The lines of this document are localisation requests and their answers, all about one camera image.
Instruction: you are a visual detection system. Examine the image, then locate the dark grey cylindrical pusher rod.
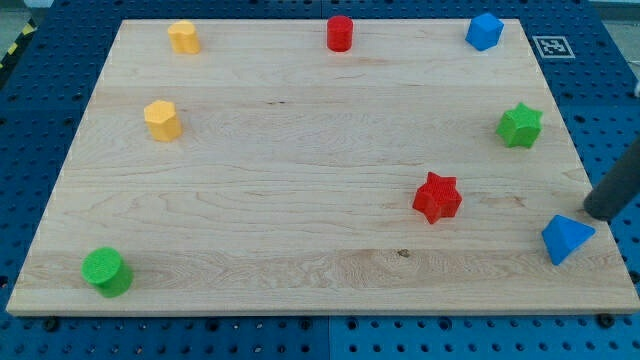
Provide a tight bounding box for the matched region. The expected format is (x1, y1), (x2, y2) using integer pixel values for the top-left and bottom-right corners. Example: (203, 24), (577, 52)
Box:
(583, 138), (639, 221)

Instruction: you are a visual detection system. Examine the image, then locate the red cylinder block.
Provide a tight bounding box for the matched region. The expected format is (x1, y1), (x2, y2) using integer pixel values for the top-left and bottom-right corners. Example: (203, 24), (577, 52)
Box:
(326, 15), (354, 52)

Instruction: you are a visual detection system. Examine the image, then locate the blue triangle block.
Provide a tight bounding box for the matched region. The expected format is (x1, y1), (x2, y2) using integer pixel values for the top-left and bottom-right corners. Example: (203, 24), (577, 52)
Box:
(541, 215), (596, 266)

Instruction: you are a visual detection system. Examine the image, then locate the yellow hexagon block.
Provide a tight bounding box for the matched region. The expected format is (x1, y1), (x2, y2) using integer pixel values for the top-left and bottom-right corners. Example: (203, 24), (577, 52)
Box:
(144, 100), (183, 142)

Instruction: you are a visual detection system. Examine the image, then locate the white fiducial marker tag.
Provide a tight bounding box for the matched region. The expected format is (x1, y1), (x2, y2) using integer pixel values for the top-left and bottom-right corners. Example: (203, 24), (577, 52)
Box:
(533, 35), (575, 59)

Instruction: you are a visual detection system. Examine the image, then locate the light wooden board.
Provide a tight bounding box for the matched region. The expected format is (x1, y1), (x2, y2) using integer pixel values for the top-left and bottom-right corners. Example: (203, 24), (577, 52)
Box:
(7, 19), (639, 317)

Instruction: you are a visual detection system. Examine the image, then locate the blue cube block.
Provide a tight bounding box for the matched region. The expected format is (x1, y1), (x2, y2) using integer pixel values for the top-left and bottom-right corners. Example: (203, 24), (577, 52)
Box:
(465, 13), (504, 51)

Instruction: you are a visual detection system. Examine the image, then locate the red star block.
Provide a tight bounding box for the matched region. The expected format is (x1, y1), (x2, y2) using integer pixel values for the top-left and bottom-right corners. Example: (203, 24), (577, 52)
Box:
(412, 172), (463, 224)

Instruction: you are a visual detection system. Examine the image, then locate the green star block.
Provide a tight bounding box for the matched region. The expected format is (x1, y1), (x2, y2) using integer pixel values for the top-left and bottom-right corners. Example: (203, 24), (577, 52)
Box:
(496, 102), (543, 148)

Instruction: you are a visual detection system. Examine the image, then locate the green cylinder block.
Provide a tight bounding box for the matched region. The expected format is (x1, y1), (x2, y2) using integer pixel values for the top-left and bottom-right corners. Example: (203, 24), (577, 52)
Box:
(81, 247), (133, 298)

